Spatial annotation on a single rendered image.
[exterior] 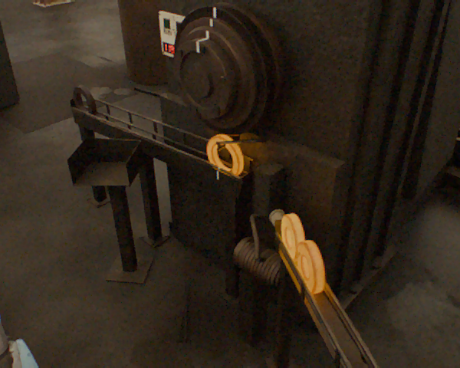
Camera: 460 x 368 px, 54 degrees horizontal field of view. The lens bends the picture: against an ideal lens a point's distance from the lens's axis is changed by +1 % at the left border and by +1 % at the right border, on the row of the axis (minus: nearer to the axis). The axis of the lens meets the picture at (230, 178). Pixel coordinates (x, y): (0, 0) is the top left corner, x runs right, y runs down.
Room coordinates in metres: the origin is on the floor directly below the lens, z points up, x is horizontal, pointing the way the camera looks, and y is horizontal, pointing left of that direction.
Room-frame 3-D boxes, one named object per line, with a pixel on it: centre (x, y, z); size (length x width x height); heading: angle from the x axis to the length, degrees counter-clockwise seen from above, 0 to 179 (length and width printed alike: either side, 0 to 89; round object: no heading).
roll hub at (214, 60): (1.52, 0.09, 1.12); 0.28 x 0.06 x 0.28; 47
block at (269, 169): (1.44, -0.16, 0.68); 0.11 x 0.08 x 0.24; 137
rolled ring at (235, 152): (1.59, 0.02, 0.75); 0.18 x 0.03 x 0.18; 46
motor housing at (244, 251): (1.26, -0.12, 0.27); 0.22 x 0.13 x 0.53; 47
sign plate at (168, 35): (1.90, 0.20, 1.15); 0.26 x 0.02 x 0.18; 47
